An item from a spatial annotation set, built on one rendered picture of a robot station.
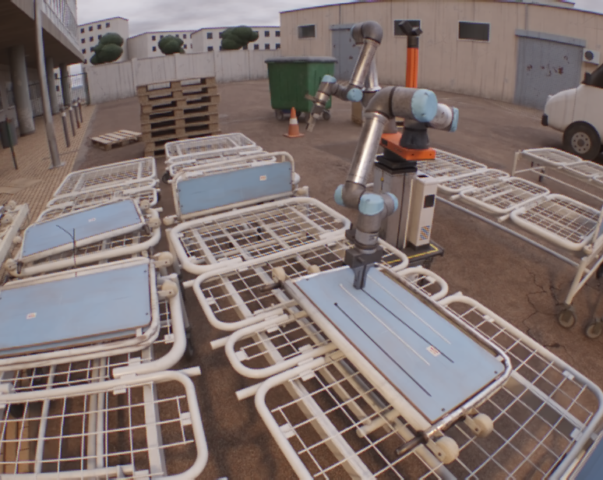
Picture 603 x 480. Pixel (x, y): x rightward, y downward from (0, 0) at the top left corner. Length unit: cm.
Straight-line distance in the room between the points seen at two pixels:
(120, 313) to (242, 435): 68
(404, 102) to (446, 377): 89
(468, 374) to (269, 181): 157
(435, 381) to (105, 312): 108
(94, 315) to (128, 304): 13
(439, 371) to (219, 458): 90
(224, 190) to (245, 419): 122
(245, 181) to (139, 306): 107
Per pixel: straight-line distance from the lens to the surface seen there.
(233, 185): 207
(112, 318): 131
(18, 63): 1433
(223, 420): 160
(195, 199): 203
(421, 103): 129
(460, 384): 102
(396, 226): 205
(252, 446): 151
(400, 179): 195
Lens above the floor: 131
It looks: 28 degrees down
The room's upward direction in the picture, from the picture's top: 1 degrees counter-clockwise
